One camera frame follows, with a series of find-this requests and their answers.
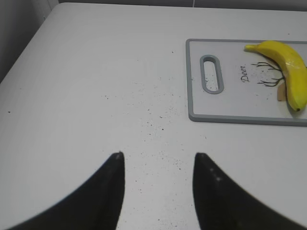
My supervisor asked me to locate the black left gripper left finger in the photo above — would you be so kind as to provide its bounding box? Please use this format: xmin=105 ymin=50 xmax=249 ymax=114
xmin=12 ymin=151 xmax=125 ymax=230

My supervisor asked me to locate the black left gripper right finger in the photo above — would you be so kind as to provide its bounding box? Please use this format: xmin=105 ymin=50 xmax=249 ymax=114
xmin=192 ymin=153 xmax=305 ymax=230

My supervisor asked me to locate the yellow plastic banana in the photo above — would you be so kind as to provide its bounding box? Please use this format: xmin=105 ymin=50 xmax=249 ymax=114
xmin=244 ymin=40 xmax=307 ymax=112

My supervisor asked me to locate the white grey-rimmed cutting board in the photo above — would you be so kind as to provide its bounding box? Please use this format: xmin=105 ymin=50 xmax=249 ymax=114
xmin=186 ymin=39 xmax=307 ymax=127

